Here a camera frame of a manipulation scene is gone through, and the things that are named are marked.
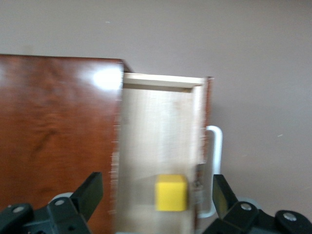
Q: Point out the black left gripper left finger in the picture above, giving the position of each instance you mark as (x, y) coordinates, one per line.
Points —
(61, 214)

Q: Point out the yellow cube block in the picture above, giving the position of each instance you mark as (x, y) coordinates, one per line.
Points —
(170, 195)

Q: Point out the dark brown wooden cabinet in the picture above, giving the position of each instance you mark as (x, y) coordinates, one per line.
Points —
(56, 126)

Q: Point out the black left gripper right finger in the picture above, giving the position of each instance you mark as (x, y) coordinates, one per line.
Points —
(243, 219)

